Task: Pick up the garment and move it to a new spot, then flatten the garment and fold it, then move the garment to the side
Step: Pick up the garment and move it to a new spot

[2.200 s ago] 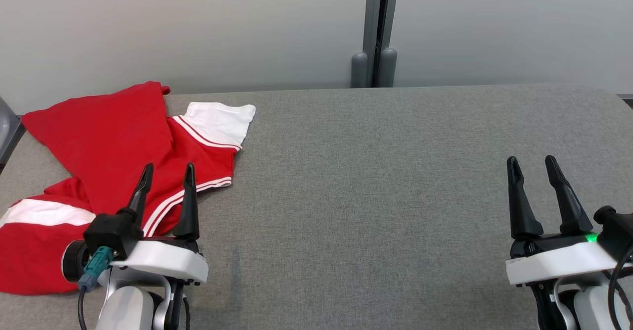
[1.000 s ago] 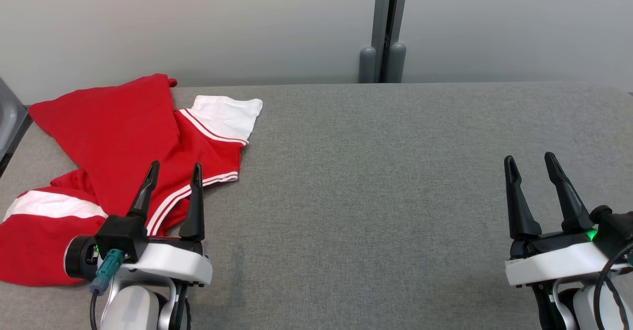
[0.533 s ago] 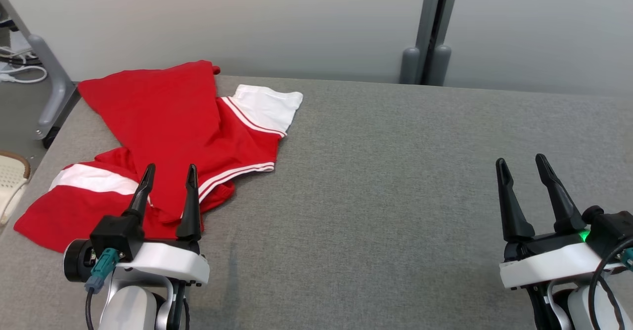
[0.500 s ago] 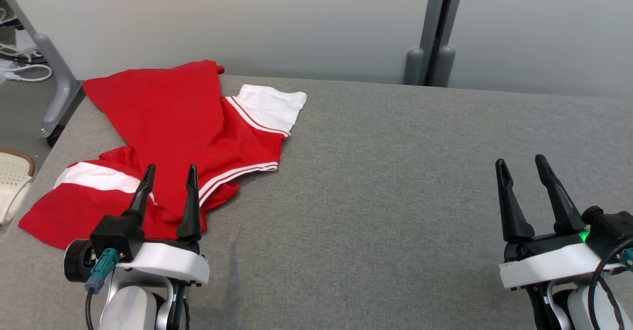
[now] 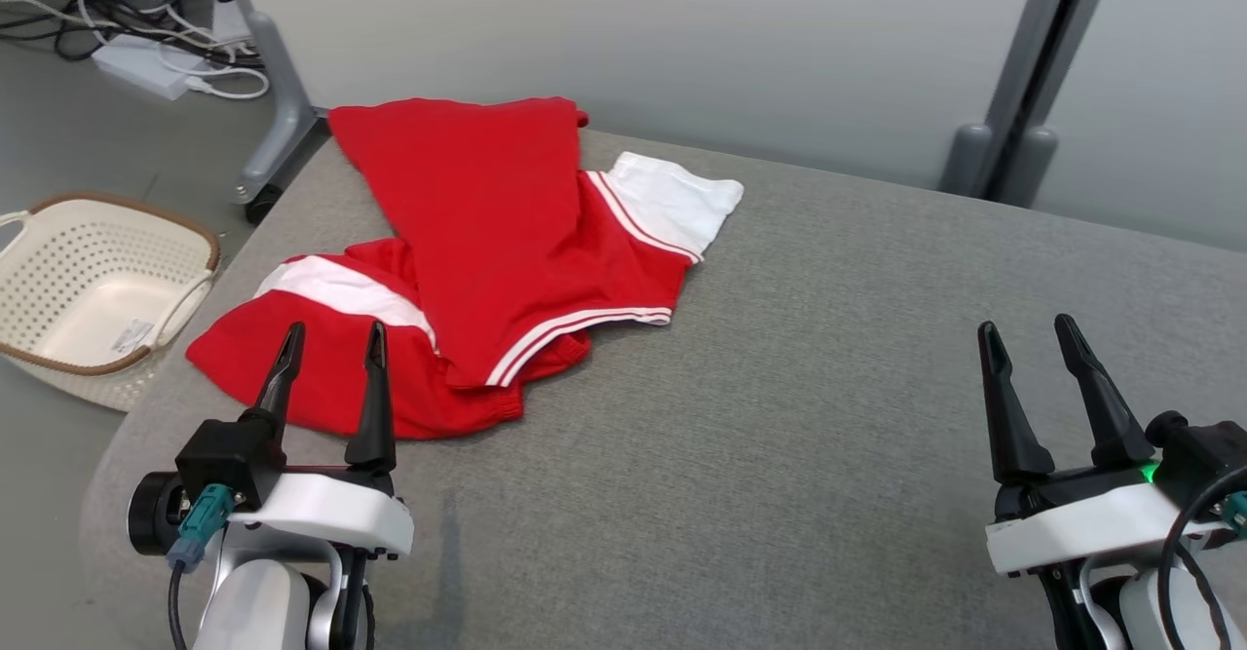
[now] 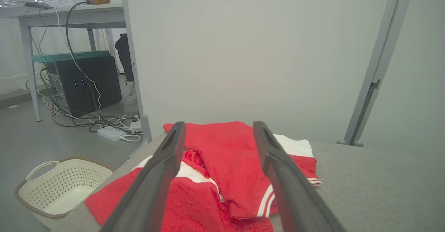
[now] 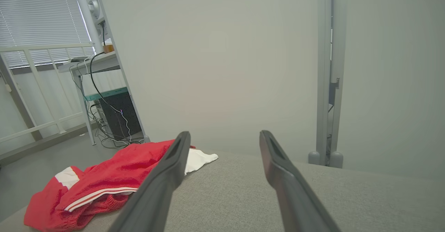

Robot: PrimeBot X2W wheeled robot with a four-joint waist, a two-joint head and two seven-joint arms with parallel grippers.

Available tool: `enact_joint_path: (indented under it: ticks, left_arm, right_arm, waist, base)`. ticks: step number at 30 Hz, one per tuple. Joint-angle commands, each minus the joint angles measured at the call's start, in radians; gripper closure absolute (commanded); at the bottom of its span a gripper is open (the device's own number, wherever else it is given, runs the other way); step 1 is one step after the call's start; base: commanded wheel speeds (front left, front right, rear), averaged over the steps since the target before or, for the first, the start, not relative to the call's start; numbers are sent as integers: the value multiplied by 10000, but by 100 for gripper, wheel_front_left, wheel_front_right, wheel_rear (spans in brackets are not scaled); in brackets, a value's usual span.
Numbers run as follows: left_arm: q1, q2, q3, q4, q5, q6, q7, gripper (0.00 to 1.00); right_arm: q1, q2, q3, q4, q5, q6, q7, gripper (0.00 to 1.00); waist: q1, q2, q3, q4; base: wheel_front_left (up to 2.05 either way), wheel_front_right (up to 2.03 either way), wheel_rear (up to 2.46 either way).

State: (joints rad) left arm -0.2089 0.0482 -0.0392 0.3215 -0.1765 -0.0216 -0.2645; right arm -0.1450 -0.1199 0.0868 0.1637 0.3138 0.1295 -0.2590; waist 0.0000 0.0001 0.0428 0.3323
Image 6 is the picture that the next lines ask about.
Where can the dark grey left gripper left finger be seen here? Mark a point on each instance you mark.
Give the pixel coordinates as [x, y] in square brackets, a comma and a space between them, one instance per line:
[153, 190]

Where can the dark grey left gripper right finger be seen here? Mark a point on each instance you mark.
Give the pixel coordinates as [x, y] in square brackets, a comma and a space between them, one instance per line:
[295, 197]

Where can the red white numbered jersey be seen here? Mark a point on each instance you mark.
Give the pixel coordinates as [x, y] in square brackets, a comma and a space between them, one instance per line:
[194, 207]

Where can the red white striped shorts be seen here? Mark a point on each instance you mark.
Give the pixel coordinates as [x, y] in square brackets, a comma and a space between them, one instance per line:
[226, 162]

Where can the white power strip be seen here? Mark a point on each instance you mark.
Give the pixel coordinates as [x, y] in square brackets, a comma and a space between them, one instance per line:
[108, 133]

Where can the cream perforated laundry basket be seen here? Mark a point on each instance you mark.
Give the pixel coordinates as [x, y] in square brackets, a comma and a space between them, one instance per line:
[66, 186]

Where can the white shoe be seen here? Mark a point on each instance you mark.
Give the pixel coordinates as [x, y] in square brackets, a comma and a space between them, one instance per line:
[131, 94]

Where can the black computer tower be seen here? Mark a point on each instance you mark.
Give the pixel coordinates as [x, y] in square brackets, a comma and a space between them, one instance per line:
[104, 82]

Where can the black trousers leg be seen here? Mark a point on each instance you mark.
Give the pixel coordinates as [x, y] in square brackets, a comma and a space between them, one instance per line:
[124, 56]

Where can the teal flat board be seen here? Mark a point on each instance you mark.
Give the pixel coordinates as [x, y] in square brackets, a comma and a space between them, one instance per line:
[69, 56]

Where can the white desk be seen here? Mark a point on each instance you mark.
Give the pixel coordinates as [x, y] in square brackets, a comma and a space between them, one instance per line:
[97, 16]

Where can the dark grey keyboard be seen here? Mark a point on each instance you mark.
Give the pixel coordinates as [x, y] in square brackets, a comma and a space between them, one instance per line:
[36, 5]

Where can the grey slanted metal post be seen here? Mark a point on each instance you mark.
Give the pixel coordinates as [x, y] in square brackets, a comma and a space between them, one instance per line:
[391, 23]

